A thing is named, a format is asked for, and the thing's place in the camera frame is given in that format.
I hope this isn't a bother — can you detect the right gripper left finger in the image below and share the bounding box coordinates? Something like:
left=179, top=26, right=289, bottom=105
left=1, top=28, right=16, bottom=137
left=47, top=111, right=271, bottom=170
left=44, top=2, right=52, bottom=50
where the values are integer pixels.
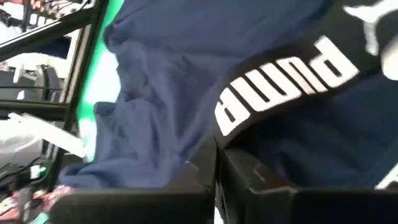
left=49, top=136, right=217, bottom=224

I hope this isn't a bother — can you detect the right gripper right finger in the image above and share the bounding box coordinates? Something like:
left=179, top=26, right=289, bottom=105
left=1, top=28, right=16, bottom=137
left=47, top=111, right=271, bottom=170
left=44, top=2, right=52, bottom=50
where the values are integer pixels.
left=217, top=149, right=398, bottom=224

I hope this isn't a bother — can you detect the navy garment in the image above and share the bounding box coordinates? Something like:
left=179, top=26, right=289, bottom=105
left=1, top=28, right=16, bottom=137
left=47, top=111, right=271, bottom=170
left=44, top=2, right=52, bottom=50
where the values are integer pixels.
left=58, top=0, right=398, bottom=190

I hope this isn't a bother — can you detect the silver frame rail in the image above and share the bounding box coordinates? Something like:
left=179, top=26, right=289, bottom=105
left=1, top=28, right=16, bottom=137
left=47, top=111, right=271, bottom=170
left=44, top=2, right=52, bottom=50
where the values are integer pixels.
left=7, top=111, right=88, bottom=159

